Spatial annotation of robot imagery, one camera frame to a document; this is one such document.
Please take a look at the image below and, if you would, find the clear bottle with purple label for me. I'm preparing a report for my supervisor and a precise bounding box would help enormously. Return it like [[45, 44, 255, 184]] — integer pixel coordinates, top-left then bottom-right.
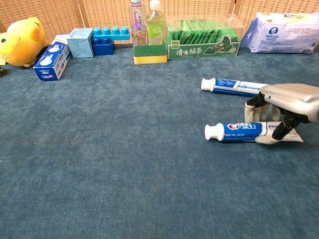
[[128, 0, 148, 48]]

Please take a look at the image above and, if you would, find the dark blue Crest toothpaste tube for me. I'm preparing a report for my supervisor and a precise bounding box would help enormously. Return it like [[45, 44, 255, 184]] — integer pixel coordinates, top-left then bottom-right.
[[204, 121, 304, 143]]

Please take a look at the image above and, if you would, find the green tea sachet box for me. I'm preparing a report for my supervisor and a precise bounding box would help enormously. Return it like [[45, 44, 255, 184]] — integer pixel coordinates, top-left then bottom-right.
[[166, 13, 245, 60]]

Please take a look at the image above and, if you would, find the green and yellow sponge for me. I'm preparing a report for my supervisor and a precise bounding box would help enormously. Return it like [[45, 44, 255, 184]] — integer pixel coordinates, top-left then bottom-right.
[[133, 42, 168, 65]]

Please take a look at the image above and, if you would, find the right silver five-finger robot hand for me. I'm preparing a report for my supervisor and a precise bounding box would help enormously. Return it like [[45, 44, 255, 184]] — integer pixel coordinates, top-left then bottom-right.
[[244, 83, 319, 145]]

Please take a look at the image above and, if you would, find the light blue Crest toothpaste tube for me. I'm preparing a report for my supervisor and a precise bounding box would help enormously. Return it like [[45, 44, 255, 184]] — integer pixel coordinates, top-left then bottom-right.
[[200, 77, 270, 98]]

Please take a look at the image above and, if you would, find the light blue cardboard box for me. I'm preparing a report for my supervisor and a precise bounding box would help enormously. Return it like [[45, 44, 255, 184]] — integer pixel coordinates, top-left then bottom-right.
[[66, 27, 95, 58]]

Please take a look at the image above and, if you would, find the long light blue toy brick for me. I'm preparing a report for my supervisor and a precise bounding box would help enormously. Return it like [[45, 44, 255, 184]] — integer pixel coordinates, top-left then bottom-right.
[[92, 26, 131, 41]]

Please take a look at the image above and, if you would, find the woven rattan folding screen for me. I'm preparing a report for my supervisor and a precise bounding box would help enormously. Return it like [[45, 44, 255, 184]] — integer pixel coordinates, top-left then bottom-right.
[[0, 0, 319, 45]]

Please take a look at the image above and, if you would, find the green drink bottle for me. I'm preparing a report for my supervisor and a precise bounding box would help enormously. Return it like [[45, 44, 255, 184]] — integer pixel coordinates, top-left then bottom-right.
[[146, 0, 167, 46]]

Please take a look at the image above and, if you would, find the blue white small box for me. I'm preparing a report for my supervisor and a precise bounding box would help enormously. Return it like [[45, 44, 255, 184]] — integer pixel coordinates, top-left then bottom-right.
[[33, 34, 72, 82]]

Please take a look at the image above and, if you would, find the blue table carpet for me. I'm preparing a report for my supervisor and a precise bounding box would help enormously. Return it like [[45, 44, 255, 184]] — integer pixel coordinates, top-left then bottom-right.
[[0, 44, 319, 239]]

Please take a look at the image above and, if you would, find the white tissue pack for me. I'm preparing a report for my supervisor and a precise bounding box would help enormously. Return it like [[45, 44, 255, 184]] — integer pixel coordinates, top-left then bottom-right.
[[240, 11, 319, 54]]

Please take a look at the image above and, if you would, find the yellow chick plush toy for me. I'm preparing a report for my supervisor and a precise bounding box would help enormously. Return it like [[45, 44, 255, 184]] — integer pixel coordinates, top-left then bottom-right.
[[0, 16, 50, 68]]

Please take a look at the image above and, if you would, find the dark blue toy brick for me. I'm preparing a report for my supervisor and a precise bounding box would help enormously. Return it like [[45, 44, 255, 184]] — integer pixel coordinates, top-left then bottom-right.
[[92, 37, 116, 56]]

